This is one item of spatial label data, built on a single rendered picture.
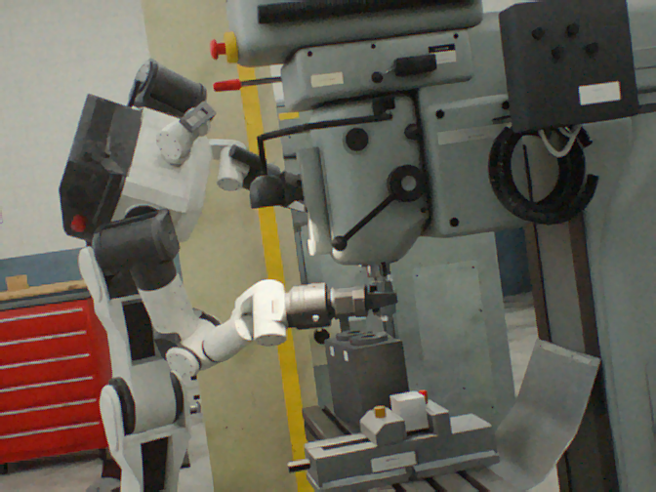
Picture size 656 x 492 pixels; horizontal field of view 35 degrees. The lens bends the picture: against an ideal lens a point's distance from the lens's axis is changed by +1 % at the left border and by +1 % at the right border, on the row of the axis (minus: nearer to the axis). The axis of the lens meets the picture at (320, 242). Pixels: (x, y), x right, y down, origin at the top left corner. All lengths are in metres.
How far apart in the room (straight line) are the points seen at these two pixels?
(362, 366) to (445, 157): 0.59
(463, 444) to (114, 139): 0.96
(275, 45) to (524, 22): 0.45
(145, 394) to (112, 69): 8.73
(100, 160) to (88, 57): 8.94
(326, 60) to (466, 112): 0.28
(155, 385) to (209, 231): 1.28
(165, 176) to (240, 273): 1.56
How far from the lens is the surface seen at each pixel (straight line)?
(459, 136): 1.98
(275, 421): 3.83
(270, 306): 2.06
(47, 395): 6.61
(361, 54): 1.95
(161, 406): 2.55
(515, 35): 1.78
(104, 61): 11.12
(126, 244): 2.12
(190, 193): 2.22
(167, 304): 2.19
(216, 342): 2.20
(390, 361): 2.36
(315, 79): 1.93
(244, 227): 3.75
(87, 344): 6.51
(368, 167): 1.96
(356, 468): 1.95
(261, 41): 1.92
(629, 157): 2.06
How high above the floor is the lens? 1.47
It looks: 3 degrees down
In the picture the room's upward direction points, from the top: 8 degrees counter-clockwise
